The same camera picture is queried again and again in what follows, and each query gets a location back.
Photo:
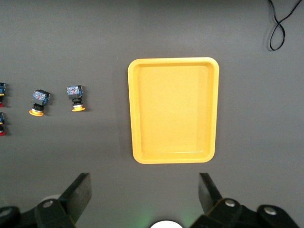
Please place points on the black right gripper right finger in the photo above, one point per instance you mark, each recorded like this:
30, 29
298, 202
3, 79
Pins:
209, 194

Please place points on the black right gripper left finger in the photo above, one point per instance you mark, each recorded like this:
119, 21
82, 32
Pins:
78, 194

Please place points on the yellow push button switch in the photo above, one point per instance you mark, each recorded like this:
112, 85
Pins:
74, 92
40, 97

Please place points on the yellow plastic tray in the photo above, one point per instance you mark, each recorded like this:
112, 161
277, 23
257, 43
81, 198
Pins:
173, 111

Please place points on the dark grey table mat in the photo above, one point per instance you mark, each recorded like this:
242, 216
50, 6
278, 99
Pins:
71, 47

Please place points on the red push button switch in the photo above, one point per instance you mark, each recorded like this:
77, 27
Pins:
2, 90
1, 120

